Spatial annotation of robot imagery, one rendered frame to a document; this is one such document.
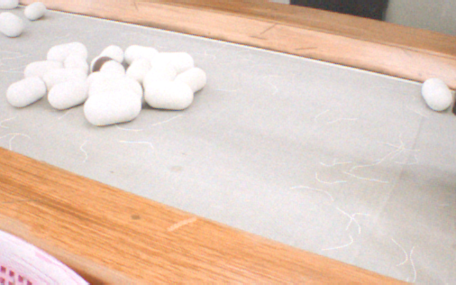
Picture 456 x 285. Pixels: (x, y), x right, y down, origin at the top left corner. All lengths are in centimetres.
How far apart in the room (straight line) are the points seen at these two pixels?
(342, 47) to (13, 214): 36
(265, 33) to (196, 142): 22
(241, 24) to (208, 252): 36
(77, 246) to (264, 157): 15
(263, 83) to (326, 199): 17
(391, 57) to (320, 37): 7
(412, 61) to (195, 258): 35
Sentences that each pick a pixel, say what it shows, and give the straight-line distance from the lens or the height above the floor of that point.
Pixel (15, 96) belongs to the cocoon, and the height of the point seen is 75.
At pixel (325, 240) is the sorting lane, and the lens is 26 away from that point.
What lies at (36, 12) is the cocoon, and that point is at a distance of 61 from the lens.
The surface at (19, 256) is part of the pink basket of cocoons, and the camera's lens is 20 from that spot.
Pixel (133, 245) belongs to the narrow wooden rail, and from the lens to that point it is 20.
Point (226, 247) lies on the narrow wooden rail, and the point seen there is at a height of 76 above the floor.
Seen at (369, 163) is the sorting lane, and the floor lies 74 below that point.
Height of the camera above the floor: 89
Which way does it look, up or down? 27 degrees down
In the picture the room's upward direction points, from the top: 4 degrees clockwise
